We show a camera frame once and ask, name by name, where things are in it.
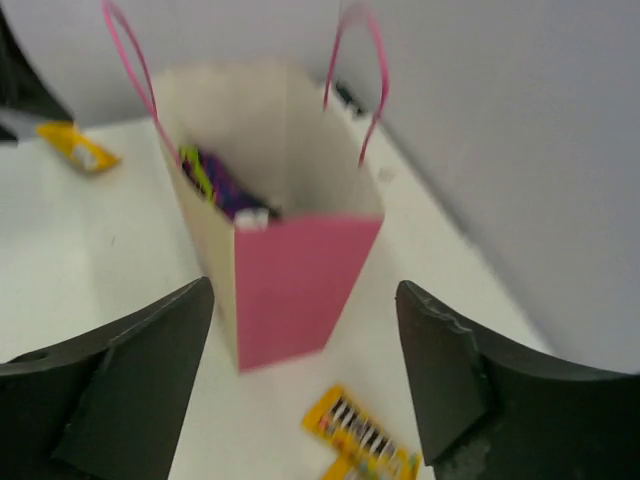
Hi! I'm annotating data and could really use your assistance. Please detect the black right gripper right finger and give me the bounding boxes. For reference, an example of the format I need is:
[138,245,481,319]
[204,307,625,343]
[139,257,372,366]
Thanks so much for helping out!
[396,280,639,479]

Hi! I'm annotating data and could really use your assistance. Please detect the cream pink paper bag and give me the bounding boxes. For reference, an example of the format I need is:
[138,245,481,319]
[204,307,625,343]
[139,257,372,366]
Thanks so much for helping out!
[101,0,390,374]

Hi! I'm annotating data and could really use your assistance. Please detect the purple candy snack bag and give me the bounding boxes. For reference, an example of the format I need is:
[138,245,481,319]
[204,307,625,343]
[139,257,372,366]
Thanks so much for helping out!
[178,144,281,226]

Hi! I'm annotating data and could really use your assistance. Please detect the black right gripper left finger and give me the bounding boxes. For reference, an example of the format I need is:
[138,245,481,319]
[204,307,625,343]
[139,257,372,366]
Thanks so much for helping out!
[1,277,215,479]

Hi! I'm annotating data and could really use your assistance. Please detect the yellow M&M's candy packet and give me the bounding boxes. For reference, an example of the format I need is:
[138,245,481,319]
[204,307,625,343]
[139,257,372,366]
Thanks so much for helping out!
[301,384,422,480]

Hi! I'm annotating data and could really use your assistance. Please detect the yellow snack packet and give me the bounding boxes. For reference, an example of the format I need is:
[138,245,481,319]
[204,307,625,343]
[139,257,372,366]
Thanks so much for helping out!
[36,121,120,174]

